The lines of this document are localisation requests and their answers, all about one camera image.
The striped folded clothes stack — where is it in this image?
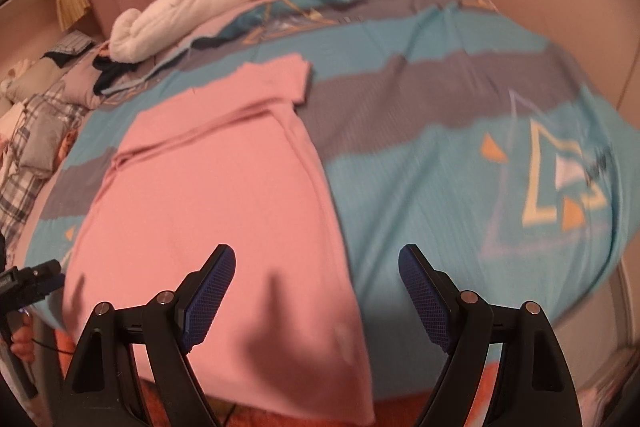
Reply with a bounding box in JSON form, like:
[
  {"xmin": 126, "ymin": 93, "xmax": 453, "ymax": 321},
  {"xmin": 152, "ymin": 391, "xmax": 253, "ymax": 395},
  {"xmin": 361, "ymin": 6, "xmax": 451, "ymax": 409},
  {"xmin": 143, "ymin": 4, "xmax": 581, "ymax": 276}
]
[{"xmin": 43, "ymin": 30, "xmax": 96, "ymax": 68}]

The mauve pillow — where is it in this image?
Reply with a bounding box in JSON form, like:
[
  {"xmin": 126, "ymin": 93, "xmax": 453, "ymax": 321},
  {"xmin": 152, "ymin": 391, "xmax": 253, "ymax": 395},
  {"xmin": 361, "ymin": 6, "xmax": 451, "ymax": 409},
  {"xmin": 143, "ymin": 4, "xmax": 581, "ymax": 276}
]
[{"xmin": 62, "ymin": 41, "xmax": 111, "ymax": 110}]

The person's left hand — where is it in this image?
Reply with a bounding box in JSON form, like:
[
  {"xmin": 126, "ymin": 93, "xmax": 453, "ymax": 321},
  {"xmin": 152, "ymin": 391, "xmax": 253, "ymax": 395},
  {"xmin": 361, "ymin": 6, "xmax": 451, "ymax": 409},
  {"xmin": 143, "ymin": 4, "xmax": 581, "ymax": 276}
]
[{"xmin": 10, "ymin": 314, "xmax": 35, "ymax": 364}]

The plaid grey pillow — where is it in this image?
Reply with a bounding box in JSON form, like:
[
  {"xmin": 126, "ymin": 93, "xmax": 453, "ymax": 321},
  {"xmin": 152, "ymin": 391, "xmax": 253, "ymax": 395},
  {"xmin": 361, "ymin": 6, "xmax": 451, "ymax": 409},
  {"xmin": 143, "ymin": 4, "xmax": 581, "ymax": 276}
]
[{"xmin": 1, "ymin": 80, "xmax": 87, "ymax": 257}]

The black garment on bed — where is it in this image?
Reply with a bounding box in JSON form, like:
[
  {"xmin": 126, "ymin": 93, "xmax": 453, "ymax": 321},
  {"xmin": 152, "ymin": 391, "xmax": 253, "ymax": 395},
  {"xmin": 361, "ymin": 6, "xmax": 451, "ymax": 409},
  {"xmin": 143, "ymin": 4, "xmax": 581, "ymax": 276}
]
[{"xmin": 92, "ymin": 55, "xmax": 139, "ymax": 95}]

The straw tassel hanging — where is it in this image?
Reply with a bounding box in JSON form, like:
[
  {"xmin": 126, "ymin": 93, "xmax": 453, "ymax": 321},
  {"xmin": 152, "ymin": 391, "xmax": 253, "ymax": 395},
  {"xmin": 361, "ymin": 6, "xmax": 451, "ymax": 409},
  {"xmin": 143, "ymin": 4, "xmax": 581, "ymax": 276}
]
[{"xmin": 55, "ymin": 0, "xmax": 92, "ymax": 31}]

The white fluffy folded blanket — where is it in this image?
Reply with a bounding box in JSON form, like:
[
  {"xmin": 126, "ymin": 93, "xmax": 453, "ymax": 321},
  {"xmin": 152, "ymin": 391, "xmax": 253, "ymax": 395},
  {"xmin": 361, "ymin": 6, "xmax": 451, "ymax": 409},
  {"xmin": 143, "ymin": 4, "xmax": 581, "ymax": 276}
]
[{"xmin": 108, "ymin": 0, "xmax": 252, "ymax": 64}]

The pink ribbed long-sleeve sweater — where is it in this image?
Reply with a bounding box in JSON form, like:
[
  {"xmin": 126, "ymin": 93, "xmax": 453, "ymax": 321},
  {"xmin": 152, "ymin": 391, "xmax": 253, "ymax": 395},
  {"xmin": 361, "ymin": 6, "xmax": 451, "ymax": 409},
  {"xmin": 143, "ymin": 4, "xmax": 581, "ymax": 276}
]
[{"xmin": 62, "ymin": 54, "xmax": 374, "ymax": 425}]

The grey folded cloth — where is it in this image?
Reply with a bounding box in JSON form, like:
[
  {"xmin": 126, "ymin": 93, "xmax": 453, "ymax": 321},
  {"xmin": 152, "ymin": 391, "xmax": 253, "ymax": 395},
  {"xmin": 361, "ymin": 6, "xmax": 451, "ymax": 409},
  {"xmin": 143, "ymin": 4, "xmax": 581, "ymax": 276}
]
[{"xmin": 18, "ymin": 114, "xmax": 70, "ymax": 179}]

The teal grey patterned duvet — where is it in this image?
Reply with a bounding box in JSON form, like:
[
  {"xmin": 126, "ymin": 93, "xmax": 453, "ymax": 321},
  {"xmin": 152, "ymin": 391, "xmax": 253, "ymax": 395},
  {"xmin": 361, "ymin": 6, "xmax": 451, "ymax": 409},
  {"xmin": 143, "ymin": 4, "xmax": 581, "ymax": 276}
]
[{"xmin": 25, "ymin": 0, "xmax": 639, "ymax": 402}]

